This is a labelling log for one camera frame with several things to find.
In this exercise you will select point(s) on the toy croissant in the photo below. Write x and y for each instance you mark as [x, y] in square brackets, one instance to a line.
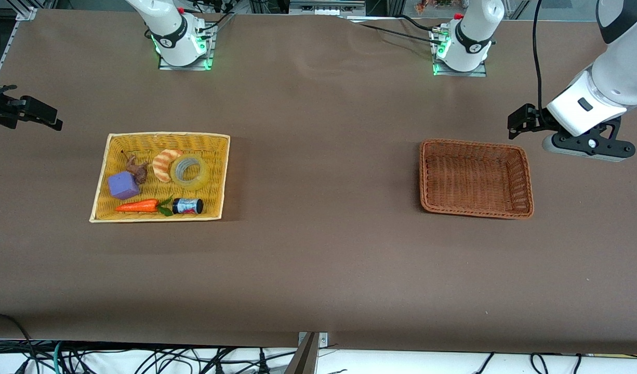
[161, 166]

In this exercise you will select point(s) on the table cover sheet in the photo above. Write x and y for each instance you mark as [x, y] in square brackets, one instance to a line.
[318, 259]

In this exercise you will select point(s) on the small dark jar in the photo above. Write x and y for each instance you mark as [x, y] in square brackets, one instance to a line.
[187, 206]

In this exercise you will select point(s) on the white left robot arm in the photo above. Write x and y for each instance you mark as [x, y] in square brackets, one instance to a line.
[620, 72]

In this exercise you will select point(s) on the brown wicker basket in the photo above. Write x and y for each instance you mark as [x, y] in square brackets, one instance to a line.
[474, 179]

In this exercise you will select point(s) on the metal table bracket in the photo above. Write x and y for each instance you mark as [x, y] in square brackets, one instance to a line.
[308, 358]

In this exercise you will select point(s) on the grey metal device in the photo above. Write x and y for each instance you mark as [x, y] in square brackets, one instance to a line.
[326, 6]

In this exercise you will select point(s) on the orange background object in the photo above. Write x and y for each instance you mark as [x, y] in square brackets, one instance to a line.
[433, 4]

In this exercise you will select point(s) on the aluminium frame rail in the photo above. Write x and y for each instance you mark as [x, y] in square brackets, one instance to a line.
[12, 36]

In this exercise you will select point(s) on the brown toy figurine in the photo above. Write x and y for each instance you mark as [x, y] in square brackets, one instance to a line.
[137, 169]

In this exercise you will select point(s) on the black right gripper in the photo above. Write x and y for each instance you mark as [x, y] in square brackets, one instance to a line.
[4, 111]

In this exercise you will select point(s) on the purple cube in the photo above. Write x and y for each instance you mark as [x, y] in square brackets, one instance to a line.
[123, 185]

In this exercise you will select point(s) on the yellow clear tape roll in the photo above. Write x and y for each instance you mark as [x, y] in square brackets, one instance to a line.
[190, 184]

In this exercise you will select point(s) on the yellow wicker basket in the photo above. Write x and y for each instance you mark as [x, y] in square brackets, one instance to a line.
[214, 176]

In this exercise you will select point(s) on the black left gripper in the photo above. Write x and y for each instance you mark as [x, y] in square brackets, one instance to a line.
[536, 120]

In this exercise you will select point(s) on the orange toy carrot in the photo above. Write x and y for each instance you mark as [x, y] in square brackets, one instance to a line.
[136, 206]

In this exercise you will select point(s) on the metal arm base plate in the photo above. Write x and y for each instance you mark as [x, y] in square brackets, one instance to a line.
[194, 67]
[474, 74]

